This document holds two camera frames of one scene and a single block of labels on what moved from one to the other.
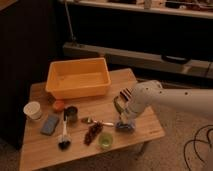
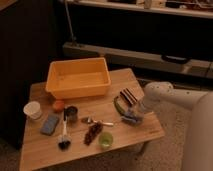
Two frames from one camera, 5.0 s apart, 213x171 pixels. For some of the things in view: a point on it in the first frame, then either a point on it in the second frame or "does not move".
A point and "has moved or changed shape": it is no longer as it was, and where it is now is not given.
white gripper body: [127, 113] -> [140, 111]
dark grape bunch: [92, 132] does not move
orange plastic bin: [77, 77] does not move
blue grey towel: [127, 128] has moved or changed shape
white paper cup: [33, 110] does not move
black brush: [64, 141] does not move
